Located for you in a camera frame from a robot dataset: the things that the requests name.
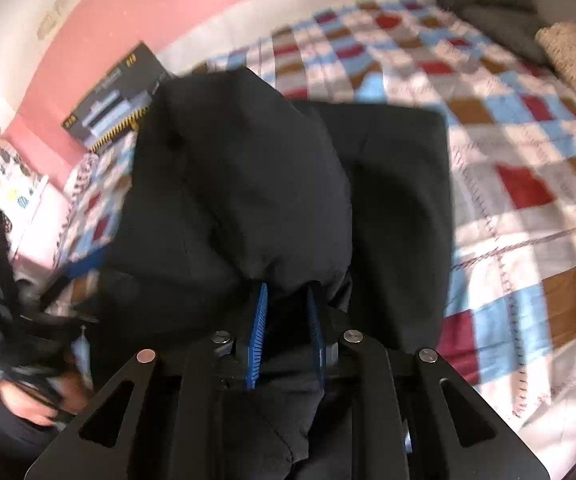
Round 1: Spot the white bed sheet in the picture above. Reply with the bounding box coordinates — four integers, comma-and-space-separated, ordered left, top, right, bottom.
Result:
160, 0, 436, 63

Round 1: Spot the person's left forearm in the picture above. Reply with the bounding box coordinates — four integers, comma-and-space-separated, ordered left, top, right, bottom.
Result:
0, 385, 71, 480

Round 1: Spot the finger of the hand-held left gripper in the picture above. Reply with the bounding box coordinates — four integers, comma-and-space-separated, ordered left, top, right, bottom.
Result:
40, 249, 111, 311

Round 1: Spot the red white striped pillow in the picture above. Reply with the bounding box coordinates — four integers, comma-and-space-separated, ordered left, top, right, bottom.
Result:
65, 152, 101, 201

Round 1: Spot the checked patchwork quilt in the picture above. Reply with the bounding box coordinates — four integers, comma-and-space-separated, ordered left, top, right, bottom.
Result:
52, 0, 576, 461

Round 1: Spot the person's left hand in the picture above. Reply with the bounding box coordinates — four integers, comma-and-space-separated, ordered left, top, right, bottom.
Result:
0, 352, 94, 427

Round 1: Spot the grey quilted garment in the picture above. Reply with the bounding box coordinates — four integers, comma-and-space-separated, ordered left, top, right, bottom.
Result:
428, 0, 551, 63

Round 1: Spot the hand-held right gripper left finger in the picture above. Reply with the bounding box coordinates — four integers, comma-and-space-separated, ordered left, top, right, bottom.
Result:
25, 282, 269, 480

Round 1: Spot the black appliance cardboard box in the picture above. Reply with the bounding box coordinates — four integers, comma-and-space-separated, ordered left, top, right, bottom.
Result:
62, 41, 171, 155

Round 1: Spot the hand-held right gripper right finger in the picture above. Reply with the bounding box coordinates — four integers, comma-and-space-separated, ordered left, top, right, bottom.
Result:
305, 282, 552, 480

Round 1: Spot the pineapple print cloth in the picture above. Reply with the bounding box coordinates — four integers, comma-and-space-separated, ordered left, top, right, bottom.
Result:
0, 132, 49, 263

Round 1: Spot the beige textured cloth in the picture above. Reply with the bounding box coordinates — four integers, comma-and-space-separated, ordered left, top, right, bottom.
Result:
534, 21, 576, 113

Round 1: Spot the black jacket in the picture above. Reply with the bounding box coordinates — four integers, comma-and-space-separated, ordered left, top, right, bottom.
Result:
82, 66, 455, 480

